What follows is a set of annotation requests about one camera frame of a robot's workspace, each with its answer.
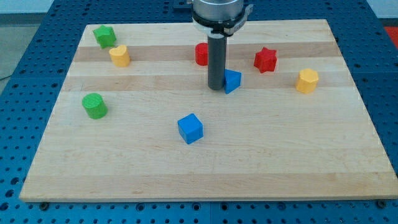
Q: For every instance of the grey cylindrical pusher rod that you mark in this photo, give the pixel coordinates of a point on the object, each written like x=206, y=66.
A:
x=216, y=62

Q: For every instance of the blue triangle block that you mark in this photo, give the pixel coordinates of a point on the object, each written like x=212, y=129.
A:
x=232, y=80

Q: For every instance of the wooden board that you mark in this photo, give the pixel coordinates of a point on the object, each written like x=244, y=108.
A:
x=263, y=141

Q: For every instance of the red cylinder block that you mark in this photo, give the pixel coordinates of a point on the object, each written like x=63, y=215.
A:
x=201, y=54

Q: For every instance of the red star block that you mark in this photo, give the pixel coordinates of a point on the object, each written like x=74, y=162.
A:
x=265, y=60

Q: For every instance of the blue cube block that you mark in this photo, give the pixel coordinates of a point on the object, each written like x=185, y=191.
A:
x=190, y=128

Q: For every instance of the yellow hexagon block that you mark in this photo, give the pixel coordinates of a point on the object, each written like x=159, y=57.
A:
x=307, y=81

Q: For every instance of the yellow heart block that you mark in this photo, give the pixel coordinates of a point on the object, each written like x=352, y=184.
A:
x=120, y=56

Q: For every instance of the green star block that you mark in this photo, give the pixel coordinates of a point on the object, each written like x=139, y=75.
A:
x=105, y=36

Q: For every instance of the green cylinder block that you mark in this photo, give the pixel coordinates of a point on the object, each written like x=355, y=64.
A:
x=94, y=106

